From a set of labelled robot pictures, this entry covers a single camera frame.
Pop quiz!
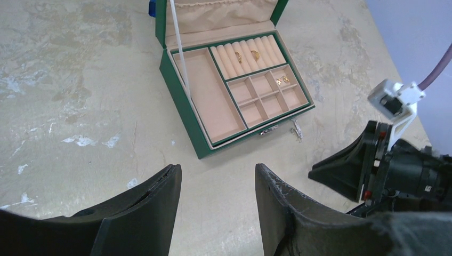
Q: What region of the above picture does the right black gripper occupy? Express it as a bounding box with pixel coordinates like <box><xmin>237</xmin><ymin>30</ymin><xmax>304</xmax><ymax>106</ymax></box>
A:
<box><xmin>308</xmin><ymin>121</ymin><xmax>451</xmax><ymax>212</ymax></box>

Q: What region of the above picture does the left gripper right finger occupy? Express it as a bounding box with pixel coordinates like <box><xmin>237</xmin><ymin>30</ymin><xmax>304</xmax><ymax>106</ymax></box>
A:
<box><xmin>255</xmin><ymin>163</ymin><xmax>451</xmax><ymax>255</ymax></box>

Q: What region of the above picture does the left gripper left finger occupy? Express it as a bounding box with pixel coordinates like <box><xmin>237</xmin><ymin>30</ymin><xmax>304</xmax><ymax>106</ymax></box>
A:
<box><xmin>1</xmin><ymin>164</ymin><xmax>182</xmax><ymax>255</ymax></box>

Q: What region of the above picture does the small gold stud earring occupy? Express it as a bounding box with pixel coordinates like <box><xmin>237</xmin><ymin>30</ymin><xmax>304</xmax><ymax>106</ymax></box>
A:
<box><xmin>276</xmin><ymin>76</ymin><xmax>290</xmax><ymax>86</ymax></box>

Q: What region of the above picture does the green jewelry tray insert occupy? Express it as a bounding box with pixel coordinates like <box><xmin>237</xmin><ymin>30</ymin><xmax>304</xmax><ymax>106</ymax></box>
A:
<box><xmin>170</xmin><ymin>31</ymin><xmax>313</xmax><ymax>150</ymax></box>

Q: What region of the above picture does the green jewelry box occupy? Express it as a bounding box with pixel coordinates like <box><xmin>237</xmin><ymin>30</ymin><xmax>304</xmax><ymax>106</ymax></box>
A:
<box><xmin>149</xmin><ymin>1</ymin><xmax>314</xmax><ymax>159</ymax></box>

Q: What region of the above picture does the silver earring near box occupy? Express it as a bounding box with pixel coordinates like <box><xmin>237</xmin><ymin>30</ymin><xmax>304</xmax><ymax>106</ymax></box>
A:
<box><xmin>290</xmin><ymin>118</ymin><xmax>303</xmax><ymax>142</ymax></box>

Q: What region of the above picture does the blue box hinge tab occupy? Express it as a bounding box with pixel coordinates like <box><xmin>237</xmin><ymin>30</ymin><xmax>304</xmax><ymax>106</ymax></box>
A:
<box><xmin>148</xmin><ymin>0</ymin><xmax>156</xmax><ymax>18</ymax></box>

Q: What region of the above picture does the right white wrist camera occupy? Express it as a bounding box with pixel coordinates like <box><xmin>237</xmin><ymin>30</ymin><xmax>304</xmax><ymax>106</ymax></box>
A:
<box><xmin>367</xmin><ymin>79</ymin><xmax>426</xmax><ymax>150</ymax></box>

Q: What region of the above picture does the white lid ribbon strap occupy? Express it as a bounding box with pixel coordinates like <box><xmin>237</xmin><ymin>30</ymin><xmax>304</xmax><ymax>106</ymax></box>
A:
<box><xmin>168</xmin><ymin>0</ymin><xmax>192</xmax><ymax>100</ymax></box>

